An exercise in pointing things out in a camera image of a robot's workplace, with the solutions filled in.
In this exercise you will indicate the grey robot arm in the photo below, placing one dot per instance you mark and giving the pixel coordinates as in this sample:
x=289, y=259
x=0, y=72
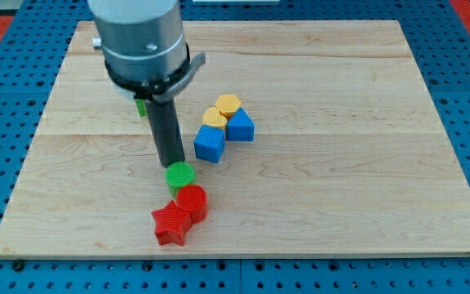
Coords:
x=146, y=53

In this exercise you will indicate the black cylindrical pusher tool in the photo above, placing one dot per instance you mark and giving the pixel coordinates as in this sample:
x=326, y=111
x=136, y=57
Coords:
x=165, y=129

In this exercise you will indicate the yellow heart block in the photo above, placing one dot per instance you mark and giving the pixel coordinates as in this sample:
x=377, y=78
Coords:
x=212, y=117

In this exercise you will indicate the red star block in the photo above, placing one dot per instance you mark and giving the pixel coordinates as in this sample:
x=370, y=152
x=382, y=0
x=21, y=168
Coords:
x=171, y=224

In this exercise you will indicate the blue cube block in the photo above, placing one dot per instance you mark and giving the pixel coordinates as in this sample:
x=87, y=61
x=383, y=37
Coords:
x=209, y=144

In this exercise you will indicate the yellow hexagon block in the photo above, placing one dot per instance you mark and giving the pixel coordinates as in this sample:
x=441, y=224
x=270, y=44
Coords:
x=228, y=105

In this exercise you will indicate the blue pentagon block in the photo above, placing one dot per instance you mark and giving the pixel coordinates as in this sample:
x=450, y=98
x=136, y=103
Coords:
x=240, y=127

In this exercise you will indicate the red circle block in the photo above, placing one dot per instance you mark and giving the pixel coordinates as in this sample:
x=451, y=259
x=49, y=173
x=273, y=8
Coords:
x=194, y=200

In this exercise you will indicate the green circle block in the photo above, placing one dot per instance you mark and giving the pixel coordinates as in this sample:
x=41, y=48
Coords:
x=178, y=175

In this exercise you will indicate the green star block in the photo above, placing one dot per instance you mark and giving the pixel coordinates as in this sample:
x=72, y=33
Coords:
x=141, y=107

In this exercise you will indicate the wooden board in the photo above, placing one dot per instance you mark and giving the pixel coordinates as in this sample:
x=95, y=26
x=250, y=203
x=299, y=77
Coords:
x=350, y=158

